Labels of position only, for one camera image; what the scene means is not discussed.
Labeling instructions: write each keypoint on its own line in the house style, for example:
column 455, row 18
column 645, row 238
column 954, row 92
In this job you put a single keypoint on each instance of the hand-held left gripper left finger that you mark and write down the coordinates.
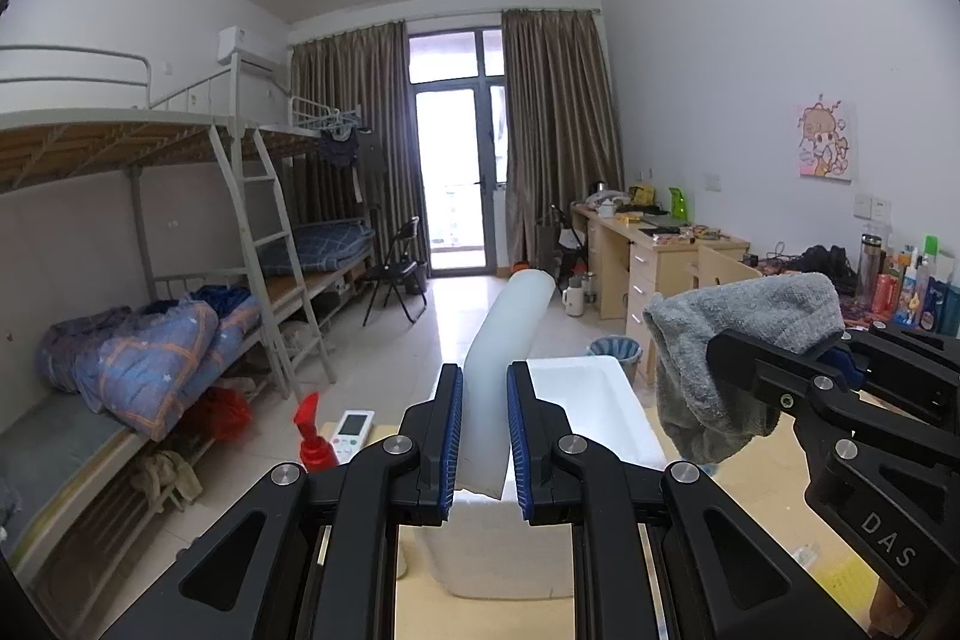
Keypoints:
column 451, row 445

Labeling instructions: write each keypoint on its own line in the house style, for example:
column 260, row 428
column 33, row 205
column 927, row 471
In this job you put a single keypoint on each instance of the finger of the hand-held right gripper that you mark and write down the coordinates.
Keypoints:
column 915, row 355
column 772, row 370

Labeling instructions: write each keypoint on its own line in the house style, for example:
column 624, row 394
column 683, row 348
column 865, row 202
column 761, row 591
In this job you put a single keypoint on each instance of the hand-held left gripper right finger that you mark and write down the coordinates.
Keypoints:
column 517, row 445

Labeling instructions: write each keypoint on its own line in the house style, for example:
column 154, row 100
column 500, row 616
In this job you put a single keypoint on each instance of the grey towel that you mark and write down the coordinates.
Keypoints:
column 742, row 317

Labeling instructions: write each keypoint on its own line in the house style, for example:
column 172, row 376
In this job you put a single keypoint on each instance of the white foam box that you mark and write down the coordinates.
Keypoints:
column 600, row 400

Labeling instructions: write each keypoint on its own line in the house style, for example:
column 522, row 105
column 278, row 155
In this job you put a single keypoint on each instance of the cluster of toiletry bottles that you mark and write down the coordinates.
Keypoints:
column 919, row 291

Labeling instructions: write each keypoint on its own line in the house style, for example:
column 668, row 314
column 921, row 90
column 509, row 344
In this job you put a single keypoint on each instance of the steel thermos bottle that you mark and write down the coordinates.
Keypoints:
column 871, row 272

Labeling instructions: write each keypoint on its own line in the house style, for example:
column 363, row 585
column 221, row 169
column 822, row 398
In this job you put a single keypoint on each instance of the white remote control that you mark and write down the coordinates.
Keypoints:
column 352, row 434

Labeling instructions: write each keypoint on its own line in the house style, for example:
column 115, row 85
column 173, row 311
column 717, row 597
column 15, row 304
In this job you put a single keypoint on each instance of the desk with patterned cloth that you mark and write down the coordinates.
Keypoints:
column 787, row 269

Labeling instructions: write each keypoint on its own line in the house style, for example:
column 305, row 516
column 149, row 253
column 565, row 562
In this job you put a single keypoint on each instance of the wooden chair with smiley back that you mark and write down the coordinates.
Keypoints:
column 724, row 272

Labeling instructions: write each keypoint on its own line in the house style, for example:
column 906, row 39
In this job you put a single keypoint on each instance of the black headphones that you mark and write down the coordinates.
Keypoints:
column 825, row 261

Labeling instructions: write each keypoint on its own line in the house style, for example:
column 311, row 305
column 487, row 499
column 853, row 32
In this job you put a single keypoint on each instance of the blue woven trash bin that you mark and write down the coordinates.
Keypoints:
column 619, row 359

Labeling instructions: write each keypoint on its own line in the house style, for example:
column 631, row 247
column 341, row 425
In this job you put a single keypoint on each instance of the white lotion bottle red pump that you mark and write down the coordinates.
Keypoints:
column 315, row 445

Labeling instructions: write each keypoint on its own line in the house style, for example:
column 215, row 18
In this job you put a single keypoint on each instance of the black folding chair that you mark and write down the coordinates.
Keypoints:
column 401, row 272

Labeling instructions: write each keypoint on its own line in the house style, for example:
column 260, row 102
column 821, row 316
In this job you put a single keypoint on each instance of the light wooden desk with drawers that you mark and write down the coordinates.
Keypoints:
column 630, row 257

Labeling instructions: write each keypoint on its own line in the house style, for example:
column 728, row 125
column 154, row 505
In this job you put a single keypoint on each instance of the green plastic holder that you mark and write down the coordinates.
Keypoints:
column 679, row 203

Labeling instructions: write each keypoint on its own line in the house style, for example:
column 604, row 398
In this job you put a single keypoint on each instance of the small grey metal bunk bed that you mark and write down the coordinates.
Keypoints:
column 315, row 284

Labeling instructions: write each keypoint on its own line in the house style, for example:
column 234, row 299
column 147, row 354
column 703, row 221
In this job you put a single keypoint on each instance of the black metal rack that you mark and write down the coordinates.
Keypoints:
column 562, row 239

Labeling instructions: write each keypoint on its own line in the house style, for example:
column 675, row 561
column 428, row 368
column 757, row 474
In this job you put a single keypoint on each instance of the yellow box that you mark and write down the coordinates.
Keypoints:
column 641, row 195

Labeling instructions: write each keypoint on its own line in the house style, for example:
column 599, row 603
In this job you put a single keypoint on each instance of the red cloth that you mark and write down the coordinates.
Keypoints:
column 221, row 415

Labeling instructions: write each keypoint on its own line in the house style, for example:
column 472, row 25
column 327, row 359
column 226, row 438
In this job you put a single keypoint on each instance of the folded blue checked bedding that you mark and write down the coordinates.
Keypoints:
column 322, row 242

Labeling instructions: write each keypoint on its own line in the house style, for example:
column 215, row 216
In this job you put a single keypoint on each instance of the glass balcony door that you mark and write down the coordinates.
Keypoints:
column 457, row 175

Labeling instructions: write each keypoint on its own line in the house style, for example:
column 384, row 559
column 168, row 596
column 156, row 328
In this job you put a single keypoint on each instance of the beige cloth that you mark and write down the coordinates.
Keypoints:
column 169, row 479

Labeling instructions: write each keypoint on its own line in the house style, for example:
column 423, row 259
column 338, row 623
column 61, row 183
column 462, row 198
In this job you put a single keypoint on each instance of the grey metal bed ladder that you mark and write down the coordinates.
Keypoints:
column 262, row 212

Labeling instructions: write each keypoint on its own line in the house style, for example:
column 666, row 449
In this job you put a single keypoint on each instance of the blue plaid quilt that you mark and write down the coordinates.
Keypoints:
column 150, row 362

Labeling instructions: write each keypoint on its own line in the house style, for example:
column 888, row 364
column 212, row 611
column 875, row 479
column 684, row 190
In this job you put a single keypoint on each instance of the dark hanging clothes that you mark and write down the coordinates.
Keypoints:
column 341, row 149

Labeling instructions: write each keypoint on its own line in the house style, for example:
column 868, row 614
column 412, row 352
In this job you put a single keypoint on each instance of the brown curtain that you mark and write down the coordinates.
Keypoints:
column 559, row 123
column 375, row 100

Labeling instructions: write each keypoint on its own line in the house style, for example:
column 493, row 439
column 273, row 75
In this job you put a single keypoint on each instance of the white air conditioner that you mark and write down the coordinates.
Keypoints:
column 247, row 51

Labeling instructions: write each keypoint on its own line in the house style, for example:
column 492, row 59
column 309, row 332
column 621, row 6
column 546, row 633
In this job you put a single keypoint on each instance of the large grey metal bunk bed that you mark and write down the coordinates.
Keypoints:
column 90, row 138

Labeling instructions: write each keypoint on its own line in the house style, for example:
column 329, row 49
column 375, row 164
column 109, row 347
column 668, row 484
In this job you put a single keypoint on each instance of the white wall switch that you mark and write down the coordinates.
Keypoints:
column 871, row 206

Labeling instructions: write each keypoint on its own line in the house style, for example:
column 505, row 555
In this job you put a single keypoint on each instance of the cartoon wall poster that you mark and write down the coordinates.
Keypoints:
column 825, row 139

